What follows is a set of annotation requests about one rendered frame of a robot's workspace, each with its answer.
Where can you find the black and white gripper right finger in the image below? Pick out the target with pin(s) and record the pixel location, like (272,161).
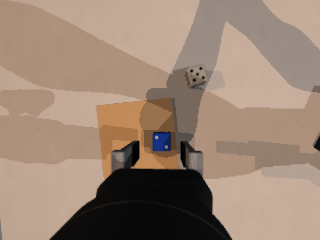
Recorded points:
(190,158)

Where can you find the beige die with black pips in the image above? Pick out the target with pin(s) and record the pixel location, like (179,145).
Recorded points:
(196,76)

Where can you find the blue die with white pips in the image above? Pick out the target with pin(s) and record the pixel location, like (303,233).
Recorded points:
(161,141)

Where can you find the orange square mat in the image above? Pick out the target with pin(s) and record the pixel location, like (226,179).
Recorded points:
(122,123)

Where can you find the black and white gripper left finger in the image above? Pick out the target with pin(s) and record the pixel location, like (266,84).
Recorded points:
(126,157)

